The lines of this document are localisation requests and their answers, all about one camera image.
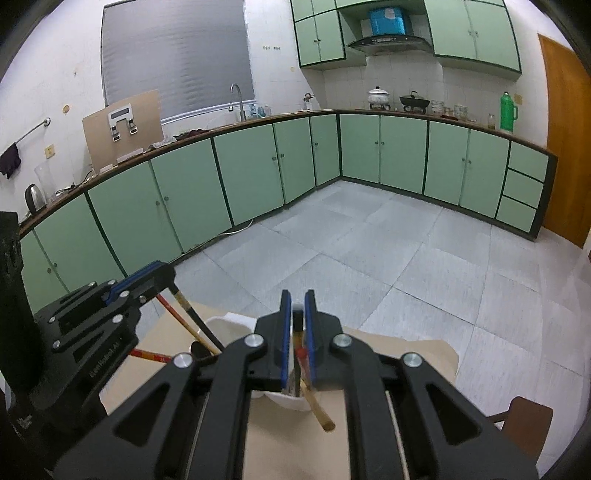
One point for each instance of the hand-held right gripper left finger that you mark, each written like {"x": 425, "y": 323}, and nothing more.
{"x": 286, "y": 341}

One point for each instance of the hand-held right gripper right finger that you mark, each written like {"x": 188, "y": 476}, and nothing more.
{"x": 309, "y": 341}

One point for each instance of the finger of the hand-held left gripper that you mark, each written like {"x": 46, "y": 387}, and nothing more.
{"x": 134, "y": 281}
{"x": 159, "y": 281}

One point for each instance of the red floral chopstick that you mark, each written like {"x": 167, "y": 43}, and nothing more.
{"x": 168, "y": 308}
{"x": 302, "y": 354}
{"x": 147, "y": 354}

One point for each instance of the white utensil holder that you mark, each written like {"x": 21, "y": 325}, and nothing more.
{"x": 231, "y": 325}

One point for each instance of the plain bamboo chopstick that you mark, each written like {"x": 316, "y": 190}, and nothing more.
{"x": 321, "y": 413}

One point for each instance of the steel electric kettle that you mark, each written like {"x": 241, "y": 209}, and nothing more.
{"x": 35, "y": 198}

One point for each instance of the clear glass pitcher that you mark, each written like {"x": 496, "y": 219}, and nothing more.
{"x": 45, "y": 177}

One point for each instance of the green lower kitchen cabinets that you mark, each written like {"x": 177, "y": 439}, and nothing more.
{"x": 249, "y": 161}

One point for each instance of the green kitchen cabinets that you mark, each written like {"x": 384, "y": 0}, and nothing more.
{"x": 249, "y": 161}
{"x": 466, "y": 27}

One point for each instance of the dark cloth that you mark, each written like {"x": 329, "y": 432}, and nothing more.
{"x": 189, "y": 134}

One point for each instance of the dark hanging towel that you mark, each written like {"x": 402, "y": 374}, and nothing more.
{"x": 10, "y": 161}

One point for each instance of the chrome kitchen faucet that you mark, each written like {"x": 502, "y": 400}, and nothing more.
{"x": 241, "y": 106}

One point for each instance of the small bottles by faucet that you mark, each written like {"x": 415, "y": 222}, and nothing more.
{"x": 261, "y": 110}

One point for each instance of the grey window blind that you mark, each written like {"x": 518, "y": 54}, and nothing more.
{"x": 175, "y": 55}

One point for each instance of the brown wooden chair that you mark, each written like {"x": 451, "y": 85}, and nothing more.
{"x": 531, "y": 424}

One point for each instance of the white cooking pot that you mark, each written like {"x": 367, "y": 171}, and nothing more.
{"x": 379, "y": 97}

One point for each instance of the black wok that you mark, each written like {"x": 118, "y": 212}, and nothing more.
{"x": 414, "y": 100}

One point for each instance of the glass jar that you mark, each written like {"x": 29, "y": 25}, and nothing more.
{"x": 437, "y": 107}
{"x": 460, "y": 112}
{"x": 491, "y": 122}

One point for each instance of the green thermos flask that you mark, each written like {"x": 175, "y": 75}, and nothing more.
{"x": 508, "y": 113}

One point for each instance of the black range hood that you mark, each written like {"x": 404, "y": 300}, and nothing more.
{"x": 390, "y": 42}

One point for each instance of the orange wooden door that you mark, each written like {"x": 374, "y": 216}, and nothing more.
{"x": 570, "y": 138}

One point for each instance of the green upper kitchen cabinets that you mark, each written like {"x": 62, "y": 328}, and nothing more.
{"x": 466, "y": 27}

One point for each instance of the wall socket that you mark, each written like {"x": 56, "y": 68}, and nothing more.
{"x": 50, "y": 150}

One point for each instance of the white metal bracket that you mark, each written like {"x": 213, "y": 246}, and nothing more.
{"x": 121, "y": 112}

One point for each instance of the metal towel rail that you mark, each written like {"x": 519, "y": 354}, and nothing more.
{"x": 34, "y": 130}

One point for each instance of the small wall tap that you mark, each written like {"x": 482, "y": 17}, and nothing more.
{"x": 308, "y": 98}

